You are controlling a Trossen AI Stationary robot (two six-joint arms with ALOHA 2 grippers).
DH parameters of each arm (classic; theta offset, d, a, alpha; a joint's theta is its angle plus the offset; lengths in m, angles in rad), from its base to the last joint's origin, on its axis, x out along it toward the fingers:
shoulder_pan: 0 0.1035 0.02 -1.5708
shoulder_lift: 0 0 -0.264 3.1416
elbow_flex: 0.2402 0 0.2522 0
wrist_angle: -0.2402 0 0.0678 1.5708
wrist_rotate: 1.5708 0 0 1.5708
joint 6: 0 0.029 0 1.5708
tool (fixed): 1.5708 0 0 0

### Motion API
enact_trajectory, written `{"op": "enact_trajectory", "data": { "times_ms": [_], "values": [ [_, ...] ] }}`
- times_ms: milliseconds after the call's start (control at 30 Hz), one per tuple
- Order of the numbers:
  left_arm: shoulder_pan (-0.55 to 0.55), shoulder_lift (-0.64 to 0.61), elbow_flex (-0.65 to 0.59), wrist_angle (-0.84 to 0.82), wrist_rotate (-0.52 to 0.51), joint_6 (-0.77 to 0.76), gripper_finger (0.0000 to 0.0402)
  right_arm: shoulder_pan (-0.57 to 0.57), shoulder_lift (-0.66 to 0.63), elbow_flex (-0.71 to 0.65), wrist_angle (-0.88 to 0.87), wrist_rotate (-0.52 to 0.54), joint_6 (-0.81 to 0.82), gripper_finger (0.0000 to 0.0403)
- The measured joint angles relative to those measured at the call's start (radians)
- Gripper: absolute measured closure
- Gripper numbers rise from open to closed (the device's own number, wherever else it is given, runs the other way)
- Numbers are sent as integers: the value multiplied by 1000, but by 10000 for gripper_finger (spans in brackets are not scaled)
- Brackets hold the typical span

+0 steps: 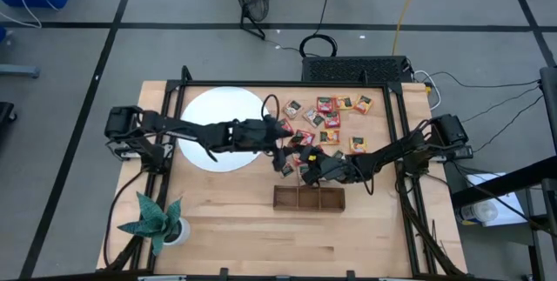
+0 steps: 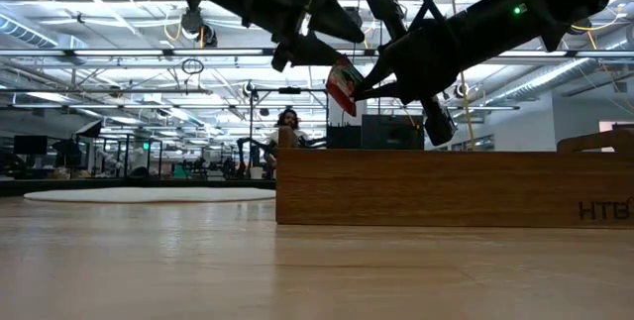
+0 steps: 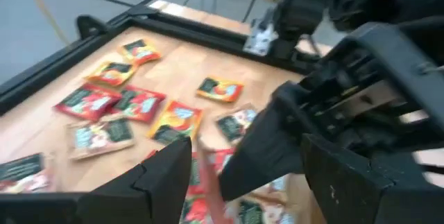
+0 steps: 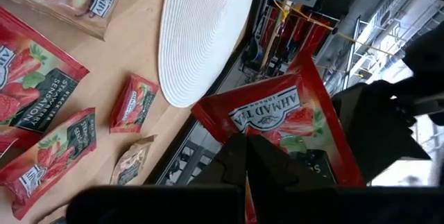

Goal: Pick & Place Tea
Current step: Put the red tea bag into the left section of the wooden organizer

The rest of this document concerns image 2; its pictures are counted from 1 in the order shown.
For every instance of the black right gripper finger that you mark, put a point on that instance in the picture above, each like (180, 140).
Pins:
(438, 122)
(391, 18)

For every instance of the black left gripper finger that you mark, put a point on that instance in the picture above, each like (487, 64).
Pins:
(334, 20)
(312, 52)

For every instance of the red tea bag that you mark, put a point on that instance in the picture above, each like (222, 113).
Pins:
(342, 87)

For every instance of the wooden tea box organizer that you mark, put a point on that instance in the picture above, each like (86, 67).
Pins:
(421, 186)

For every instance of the large black monitor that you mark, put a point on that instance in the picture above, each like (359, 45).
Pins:
(391, 132)

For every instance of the person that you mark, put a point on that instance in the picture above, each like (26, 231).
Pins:
(288, 119)

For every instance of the small black monitor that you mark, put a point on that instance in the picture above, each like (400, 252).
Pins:
(344, 138)

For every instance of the black studio softbox light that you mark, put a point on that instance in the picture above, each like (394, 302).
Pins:
(90, 129)

